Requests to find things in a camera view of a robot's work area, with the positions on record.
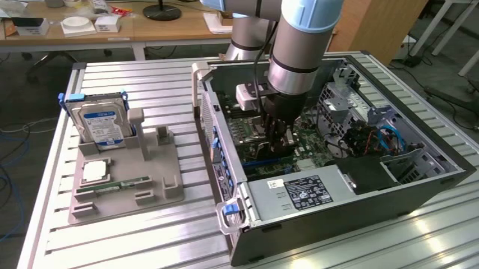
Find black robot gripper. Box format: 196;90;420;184
261;92;306;124

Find long blue expansion slot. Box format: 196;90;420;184
241;159;279;168

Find blue slot retainer clips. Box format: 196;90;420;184
217;150;236;196

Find perforated metal disk bay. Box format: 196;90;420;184
318;81;378;141

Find green motherboard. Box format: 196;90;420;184
216;94;340;182

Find grey power supply unit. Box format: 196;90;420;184
244;165;356;222

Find white paper stack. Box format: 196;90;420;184
203;12;233;34

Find wooden cabinet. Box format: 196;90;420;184
328;0;430;66

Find grey metal drive cage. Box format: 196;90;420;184
379;147;446;185

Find wooden desk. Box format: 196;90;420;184
0;0;338;61

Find black open PC case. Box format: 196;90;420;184
191;53;478;267

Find black floor bar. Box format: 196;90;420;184
424;85;479;109

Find black round lamp base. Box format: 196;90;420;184
143;0;183;21

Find grey parts rack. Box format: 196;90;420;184
67;108;187;226

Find hard disk in blue carrier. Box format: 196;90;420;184
57;90;131;154

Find green RAM stick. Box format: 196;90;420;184
76;177;151;196

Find silver CPU chip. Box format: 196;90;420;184
83;161;109;182

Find small white labelled box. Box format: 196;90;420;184
93;15;121;33

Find white box with round lid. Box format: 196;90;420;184
60;16;97;38

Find black office chair base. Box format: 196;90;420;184
21;49;113;84

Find black and white box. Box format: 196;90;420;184
9;17;51;36

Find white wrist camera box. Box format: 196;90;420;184
235;83;271;112

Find black camera cable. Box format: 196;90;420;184
252;19;280;109

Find black power wire bundle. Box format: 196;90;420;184
339;127;379;157

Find grey case handle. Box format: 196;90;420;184
191;62;219;109
216;199;251;235

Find red wire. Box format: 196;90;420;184
367;129;398;154

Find blue SATA wire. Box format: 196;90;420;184
376;126;408;154

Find white table frame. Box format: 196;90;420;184
410;0;479;76

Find blue floor cable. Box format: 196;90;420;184
0;131;32;242

